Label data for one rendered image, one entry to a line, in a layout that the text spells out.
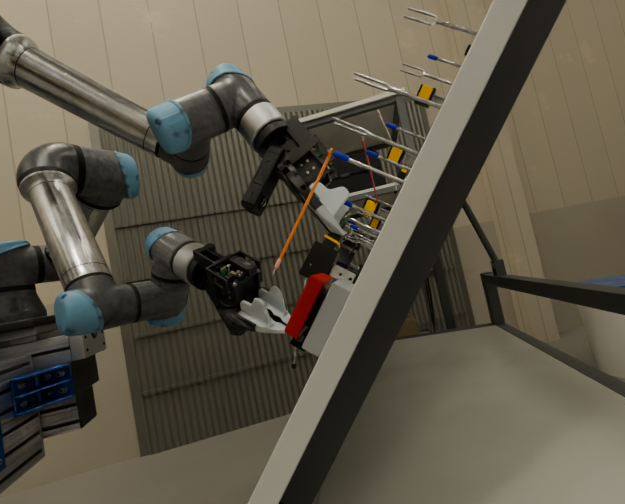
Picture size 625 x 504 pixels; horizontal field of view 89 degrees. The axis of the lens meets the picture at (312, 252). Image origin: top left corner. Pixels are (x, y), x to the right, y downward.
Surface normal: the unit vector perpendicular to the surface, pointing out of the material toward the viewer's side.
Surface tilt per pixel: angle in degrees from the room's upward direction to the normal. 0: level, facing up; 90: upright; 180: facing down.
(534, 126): 90
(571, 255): 90
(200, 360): 90
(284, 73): 90
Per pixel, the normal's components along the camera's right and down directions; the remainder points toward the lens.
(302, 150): -0.13, -0.17
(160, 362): 0.20, -0.11
